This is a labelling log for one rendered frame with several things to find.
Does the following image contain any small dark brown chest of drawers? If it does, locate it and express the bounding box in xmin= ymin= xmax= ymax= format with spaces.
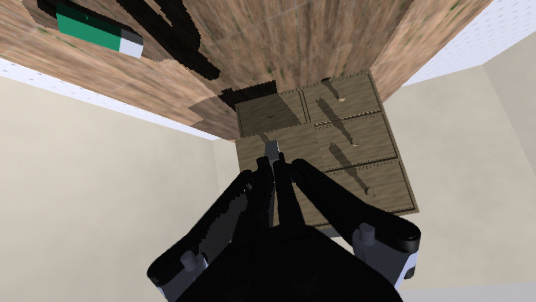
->
xmin=235 ymin=69 xmax=419 ymax=216

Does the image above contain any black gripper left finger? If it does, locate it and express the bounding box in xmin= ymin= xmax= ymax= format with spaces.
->
xmin=147 ymin=141 xmax=275 ymax=302

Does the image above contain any brown wooden drawer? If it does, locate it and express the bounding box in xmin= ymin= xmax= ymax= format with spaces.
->
xmin=328 ymin=161 xmax=413 ymax=212
xmin=302 ymin=73 xmax=380 ymax=127
xmin=238 ymin=90 xmax=306 ymax=137
xmin=273 ymin=183 xmax=329 ymax=227
xmin=235 ymin=121 xmax=326 ymax=173
xmin=315 ymin=115 xmax=396 ymax=171

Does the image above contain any green and white eraser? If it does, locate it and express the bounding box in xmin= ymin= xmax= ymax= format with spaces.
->
xmin=56 ymin=3 xmax=143 ymax=58

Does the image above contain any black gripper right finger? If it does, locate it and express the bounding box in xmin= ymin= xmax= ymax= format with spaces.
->
xmin=271 ymin=140 xmax=421 ymax=296

